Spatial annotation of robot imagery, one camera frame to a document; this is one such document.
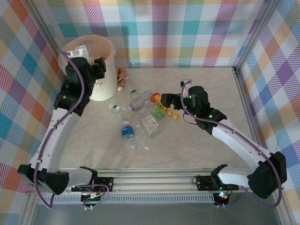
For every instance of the clear bottle green label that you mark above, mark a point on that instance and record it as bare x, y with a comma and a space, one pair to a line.
160, 114

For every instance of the orange juice bottle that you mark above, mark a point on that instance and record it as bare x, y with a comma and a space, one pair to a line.
155, 98

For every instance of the square bottle white label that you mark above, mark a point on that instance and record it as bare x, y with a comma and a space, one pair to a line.
150, 124

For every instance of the clear bottle white cap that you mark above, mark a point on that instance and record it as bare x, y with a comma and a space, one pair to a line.
141, 140

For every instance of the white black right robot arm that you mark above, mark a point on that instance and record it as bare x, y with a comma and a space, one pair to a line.
236, 143

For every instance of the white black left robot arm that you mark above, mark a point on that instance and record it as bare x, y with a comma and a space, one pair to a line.
58, 131

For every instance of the white plastic waste bin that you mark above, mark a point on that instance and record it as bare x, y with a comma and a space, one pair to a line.
105, 86

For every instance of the brown coffee drink bottle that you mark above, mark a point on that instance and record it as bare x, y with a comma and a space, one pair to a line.
121, 77

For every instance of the clear bottle pale blue label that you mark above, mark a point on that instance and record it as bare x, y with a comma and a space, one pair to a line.
140, 100

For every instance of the crushed clear plastic bottle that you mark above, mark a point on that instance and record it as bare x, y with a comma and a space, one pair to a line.
123, 115

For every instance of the clear bottle dark blue label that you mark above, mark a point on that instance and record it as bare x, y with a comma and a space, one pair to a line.
127, 131

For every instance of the colourful plaid backdrop cloth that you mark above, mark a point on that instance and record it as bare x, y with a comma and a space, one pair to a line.
164, 35

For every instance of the aluminium table edge rail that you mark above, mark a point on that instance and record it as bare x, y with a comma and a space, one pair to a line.
250, 117

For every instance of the aluminium frame post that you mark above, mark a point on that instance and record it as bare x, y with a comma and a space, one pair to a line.
43, 23
254, 35

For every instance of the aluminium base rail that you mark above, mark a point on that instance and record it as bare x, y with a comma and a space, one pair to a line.
152, 185

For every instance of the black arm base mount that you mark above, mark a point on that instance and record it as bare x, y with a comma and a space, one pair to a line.
109, 181
204, 182

